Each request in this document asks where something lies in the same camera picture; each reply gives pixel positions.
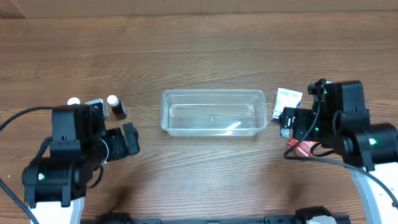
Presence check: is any clear plastic container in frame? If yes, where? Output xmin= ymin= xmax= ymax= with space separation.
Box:
xmin=160 ymin=90 xmax=267 ymax=137

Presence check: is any orange tube white cap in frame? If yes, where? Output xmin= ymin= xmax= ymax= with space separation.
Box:
xmin=67 ymin=97 xmax=81 ymax=105

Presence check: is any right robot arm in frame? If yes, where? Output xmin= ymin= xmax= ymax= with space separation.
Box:
xmin=279 ymin=105 xmax=397 ymax=223

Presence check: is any red Panadol box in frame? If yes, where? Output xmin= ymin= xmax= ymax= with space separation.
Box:
xmin=286 ymin=139 xmax=317 ymax=157

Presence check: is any white blue medicine box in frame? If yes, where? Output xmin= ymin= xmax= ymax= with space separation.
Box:
xmin=271 ymin=88 xmax=303 ymax=121

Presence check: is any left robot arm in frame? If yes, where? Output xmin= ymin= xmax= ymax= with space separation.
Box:
xmin=22 ymin=123 xmax=140 ymax=223

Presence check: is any black bottle white cap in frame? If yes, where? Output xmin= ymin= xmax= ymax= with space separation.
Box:
xmin=106 ymin=95 xmax=127 ymax=120

